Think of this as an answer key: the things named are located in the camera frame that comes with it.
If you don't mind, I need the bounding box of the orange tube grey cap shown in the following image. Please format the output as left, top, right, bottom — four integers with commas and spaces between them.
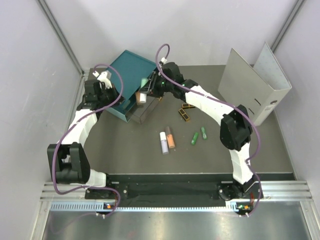
165, 126, 176, 149

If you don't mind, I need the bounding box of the gold black lipstick lower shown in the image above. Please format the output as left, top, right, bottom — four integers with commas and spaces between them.
178, 108, 190, 122

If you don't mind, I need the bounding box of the gold black lipstick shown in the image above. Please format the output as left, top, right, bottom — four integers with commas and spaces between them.
178, 108, 190, 122
181, 103, 195, 110

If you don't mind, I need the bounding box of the white lavender tube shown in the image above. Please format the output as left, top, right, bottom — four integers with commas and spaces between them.
159, 131, 169, 155

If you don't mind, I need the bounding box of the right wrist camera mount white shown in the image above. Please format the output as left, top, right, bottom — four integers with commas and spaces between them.
161, 57, 168, 64

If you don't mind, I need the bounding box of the aluminium rail frame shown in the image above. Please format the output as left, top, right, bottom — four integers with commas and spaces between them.
39, 181, 313, 203

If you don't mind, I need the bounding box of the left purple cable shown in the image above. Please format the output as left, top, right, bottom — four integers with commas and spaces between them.
49, 64, 125, 218

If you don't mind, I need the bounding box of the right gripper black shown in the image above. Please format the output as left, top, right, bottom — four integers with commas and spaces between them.
140, 72, 174, 99

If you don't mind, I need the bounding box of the foundation bottle black cap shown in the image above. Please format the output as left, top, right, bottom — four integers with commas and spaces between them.
135, 91, 142, 106

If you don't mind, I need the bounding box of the teal drawer organizer box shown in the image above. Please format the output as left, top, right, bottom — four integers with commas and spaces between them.
107, 50, 156, 123

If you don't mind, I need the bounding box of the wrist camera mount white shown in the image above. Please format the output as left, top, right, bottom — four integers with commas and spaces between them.
92, 70, 113, 89
161, 57, 168, 64

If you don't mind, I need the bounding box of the green mascara tube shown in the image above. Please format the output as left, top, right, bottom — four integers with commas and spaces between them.
200, 127, 208, 140
191, 132, 199, 145

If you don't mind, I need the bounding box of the purple cable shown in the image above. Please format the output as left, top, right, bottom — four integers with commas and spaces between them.
155, 44, 262, 217
49, 64, 125, 218

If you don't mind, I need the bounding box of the green mascara tube left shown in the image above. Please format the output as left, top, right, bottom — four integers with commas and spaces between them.
191, 132, 199, 145

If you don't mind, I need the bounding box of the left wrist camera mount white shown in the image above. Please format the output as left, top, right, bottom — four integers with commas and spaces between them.
92, 70, 113, 89

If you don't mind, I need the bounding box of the grey ring binder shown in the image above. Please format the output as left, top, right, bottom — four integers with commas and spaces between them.
218, 43, 292, 126

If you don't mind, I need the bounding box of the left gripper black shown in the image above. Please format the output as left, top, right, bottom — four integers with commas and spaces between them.
98, 84, 126, 108

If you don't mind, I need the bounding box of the green tube white cap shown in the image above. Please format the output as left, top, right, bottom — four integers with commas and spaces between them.
138, 78, 148, 104

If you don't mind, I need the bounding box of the green mascara tube right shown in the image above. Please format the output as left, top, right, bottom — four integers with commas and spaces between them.
200, 127, 208, 140

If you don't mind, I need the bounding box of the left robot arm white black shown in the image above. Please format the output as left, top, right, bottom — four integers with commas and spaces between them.
47, 78, 124, 199

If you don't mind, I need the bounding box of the clear drawer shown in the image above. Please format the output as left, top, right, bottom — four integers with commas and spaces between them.
126, 95, 160, 124

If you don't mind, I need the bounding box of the gold black lipstick upper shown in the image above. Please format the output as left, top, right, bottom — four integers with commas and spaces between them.
181, 103, 195, 110

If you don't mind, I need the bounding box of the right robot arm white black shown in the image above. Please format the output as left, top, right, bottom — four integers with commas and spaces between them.
138, 62, 255, 200

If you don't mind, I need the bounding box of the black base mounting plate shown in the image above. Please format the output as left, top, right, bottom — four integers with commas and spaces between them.
84, 173, 265, 201

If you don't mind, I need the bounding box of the white cable duct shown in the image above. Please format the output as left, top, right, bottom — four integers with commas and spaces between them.
49, 198, 253, 213

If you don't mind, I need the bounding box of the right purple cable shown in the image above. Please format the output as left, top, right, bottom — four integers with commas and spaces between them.
155, 44, 262, 217

